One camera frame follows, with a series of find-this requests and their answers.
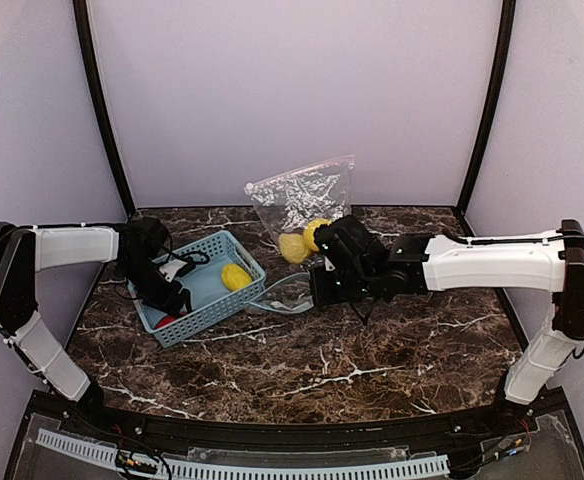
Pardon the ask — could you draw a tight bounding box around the red chili pepper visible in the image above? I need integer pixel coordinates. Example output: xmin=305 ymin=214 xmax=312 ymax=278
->
xmin=155 ymin=315 xmax=176 ymax=329

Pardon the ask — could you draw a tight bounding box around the yellow lemon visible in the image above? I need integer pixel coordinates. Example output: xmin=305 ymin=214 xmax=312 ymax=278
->
xmin=303 ymin=218 xmax=332 ymax=252

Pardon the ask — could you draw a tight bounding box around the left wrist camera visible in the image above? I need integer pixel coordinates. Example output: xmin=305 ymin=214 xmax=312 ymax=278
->
xmin=159 ymin=251 xmax=210 ymax=282

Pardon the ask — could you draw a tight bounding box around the blue plastic basket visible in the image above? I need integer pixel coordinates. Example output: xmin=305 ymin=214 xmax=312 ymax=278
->
xmin=128 ymin=230 xmax=266 ymax=348

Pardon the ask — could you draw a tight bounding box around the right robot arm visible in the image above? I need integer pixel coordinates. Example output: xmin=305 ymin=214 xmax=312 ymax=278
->
xmin=310 ymin=215 xmax=584 ymax=405

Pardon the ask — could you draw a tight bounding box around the white cable duct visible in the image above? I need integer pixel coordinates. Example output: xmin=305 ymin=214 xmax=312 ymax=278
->
xmin=36 ymin=429 xmax=451 ymax=479

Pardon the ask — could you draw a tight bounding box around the right black frame post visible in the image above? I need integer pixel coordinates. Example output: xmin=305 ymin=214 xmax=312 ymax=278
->
xmin=456 ymin=0 xmax=517 ymax=217

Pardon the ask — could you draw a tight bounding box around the large pink zip bag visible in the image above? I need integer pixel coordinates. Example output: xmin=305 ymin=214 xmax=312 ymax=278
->
xmin=244 ymin=155 xmax=355 ymax=252

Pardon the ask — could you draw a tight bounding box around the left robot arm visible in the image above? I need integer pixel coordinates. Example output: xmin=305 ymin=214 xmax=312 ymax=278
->
xmin=0 ymin=218 xmax=191 ymax=408

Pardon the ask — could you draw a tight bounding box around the left black frame post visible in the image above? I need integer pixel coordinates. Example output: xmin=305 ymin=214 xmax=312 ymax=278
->
xmin=72 ymin=0 xmax=136 ymax=218

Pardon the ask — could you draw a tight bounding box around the black frame post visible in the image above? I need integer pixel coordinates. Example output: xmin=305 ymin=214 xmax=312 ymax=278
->
xmin=72 ymin=0 xmax=136 ymax=218
xmin=456 ymin=0 xmax=517 ymax=217

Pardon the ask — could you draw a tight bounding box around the small blue zip bag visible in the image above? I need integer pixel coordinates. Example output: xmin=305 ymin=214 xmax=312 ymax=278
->
xmin=245 ymin=272 xmax=314 ymax=316

